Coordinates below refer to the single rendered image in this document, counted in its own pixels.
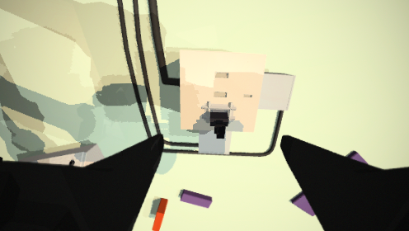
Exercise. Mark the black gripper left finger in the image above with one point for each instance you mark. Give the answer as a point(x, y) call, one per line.
point(106, 195)

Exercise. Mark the orange rectangular block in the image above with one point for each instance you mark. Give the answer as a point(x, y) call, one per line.
point(160, 213)

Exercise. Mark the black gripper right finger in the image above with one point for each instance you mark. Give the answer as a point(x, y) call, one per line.
point(345, 194)

